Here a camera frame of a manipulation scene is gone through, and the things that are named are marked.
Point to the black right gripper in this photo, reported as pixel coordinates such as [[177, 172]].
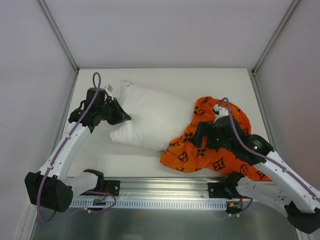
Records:
[[206, 135]]

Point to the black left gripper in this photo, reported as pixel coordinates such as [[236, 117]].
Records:
[[113, 111]]

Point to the white pillow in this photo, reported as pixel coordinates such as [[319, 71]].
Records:
[[156, 117]]

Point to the orange patterned plush pillowcase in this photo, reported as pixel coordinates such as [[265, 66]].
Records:
[[183, 156]]

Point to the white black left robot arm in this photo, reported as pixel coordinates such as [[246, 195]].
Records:
[[49, 187]]

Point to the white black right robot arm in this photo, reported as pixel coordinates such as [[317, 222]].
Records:
[[290, 195]]

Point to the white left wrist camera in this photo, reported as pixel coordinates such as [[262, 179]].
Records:
[[108, 88]]

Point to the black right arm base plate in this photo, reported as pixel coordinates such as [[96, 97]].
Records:
[[217, 190]]

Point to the aluminium front rail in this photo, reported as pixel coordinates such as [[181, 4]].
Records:
[[165, 188]]

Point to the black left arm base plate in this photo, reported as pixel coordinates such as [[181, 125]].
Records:
[[112, 187]]

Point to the aluminium left frame post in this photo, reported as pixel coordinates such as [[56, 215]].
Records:
[[58, 34]]

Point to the aluminium frame post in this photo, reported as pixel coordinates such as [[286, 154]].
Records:
[[58, 34], [276, 35]]

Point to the white slotted cable duct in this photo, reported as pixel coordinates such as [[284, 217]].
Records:
[[157, 204]]

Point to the aluminium right frame post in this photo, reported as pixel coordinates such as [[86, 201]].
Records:
[[276, 35]]

